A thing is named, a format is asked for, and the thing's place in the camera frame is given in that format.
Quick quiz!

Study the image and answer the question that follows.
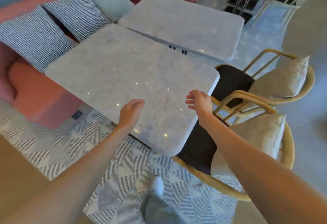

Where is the person's left hand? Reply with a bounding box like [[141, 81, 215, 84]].
[[118, 99, 145, 130]]

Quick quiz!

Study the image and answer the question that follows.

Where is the person's right hand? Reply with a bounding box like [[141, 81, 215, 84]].
[[186, 90, 214, 128]]

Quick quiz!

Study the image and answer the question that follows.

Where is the person's left forearm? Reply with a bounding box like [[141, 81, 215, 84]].
[[0, 126, 134, 224]]

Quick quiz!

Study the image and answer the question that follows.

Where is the person's right forearm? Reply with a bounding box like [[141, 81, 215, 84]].
[[199, 123, 327, 224]]

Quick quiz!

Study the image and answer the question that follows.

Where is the rattan chair with black seat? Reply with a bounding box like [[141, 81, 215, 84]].
[[212, 48, 315, 120], [171, 90, 295, 202]]

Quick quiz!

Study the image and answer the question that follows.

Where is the beige chair cushion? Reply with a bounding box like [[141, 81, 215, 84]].
[[211, 114, 286, 181], [247, 55, 310, 100]]

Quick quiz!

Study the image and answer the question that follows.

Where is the person's white shoe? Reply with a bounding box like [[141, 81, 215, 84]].
[[151, 176, 164, 198]]

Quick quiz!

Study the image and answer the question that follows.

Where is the pink upholstered sofa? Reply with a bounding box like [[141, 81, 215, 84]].
[[0, 0, 150, 130]]

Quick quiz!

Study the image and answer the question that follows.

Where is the small houndstooth cushion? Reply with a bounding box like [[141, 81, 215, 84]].
[[42, 0, 111, 43]]

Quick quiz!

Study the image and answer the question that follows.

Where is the person's grey trouser leg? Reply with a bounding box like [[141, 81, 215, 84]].
[[140, 190, 191, 224]]

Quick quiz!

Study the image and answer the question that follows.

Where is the large houndstooth cushion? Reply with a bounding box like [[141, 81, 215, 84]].
[[0, 5, 79, 73]]

